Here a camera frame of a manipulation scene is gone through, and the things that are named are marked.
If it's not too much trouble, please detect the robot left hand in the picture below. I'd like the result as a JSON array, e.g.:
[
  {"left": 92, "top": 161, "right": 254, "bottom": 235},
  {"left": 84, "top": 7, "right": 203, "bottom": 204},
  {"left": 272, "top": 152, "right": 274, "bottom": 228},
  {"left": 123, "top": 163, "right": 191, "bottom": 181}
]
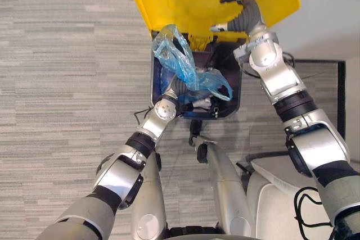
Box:
[{"left": 165, "top": 78, "right": 221, "bottom": 118}]

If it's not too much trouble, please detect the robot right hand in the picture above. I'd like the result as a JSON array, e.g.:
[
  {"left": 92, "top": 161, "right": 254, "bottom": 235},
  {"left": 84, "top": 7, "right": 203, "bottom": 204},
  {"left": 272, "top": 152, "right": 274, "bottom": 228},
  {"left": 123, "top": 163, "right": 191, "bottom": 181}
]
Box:
[{"left": 210, "top": 0, "right": 266, "bottom": 33}]

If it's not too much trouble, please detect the blue plastic rubbish bag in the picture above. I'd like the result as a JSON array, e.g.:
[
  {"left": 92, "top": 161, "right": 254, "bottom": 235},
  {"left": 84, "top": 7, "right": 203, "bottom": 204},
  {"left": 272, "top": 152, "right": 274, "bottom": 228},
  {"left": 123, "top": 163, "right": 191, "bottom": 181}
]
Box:
[{"left": 152, "top": 24, "right": 234, "bottom": 103}]

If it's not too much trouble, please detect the black trash can pedal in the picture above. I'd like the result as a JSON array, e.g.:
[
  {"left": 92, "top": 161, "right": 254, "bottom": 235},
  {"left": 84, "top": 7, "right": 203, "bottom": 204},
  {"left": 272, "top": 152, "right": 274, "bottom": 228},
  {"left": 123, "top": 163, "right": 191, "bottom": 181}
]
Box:
[{"left": 190, "top": 120, "right": 204, "bottom": 140}]

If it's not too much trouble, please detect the yellow trash can liner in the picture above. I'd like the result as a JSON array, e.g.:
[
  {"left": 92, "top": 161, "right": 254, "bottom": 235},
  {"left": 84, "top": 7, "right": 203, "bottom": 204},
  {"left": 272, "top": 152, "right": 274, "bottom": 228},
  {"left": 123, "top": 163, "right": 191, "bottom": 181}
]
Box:
[{"left": 187, "top": 33, "right": 218, "bottom": 53}]

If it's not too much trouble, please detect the dark blue large trash can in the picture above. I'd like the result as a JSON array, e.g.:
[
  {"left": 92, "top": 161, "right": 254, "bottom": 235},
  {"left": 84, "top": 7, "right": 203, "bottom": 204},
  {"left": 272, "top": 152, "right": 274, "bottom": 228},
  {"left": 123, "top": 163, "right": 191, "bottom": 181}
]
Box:
[{"left": 150, "top": 29, "right": 244, "bottom": 121}]

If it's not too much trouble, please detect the robot left leg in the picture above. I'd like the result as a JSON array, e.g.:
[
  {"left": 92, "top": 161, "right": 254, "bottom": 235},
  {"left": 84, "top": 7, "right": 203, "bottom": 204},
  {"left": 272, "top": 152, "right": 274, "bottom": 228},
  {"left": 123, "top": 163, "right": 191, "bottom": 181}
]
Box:
[{"left": 130, "top": 152, "right": 167, "bottom": 240}]

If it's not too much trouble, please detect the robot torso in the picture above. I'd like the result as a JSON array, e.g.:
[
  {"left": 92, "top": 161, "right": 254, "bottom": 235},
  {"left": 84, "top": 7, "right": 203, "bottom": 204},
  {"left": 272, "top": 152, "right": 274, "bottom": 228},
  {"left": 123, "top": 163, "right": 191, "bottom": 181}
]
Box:
[{"left": 165, "top": 225, "right": 226, "bottom": 240}]

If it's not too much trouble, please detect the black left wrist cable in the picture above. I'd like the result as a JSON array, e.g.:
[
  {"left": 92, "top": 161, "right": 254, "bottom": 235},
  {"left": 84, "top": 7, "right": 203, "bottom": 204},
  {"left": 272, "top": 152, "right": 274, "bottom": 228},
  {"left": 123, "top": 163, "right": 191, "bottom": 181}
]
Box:
[{"left": 134, "top": 107, "right": 154, "bottom": 124}]

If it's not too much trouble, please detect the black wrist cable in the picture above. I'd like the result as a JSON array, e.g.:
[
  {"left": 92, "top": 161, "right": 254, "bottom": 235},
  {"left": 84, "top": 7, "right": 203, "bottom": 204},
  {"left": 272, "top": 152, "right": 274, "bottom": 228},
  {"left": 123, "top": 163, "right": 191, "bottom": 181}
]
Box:
[
  {"left": 134, "top": 107, "right": 154, "bottom": 124},
  {"left": 242, "top": 51, "right": 296, "bottom": 79}
]

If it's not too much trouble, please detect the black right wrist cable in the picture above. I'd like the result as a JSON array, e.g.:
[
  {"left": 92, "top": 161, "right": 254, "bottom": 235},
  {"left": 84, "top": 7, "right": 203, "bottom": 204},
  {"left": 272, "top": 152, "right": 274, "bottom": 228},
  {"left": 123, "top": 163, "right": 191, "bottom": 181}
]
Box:
[{"left": 242, "top": 51, "right": 296, "bottom": 79}]

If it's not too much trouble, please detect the black metal frame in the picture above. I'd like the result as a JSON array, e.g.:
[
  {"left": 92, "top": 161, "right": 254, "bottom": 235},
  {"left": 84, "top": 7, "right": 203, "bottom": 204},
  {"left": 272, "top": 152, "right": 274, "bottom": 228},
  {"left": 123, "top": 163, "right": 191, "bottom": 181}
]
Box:
[{"left": 292, "top": 58, "right": 347, "bottom": 140}]

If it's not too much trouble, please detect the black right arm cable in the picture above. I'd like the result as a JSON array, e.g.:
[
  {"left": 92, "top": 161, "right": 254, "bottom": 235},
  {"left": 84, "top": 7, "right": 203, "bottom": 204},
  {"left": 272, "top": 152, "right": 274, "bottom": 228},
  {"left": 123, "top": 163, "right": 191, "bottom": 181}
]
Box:
[{"left": 293, "top": 185, "right": 337, "bottom": 228}]

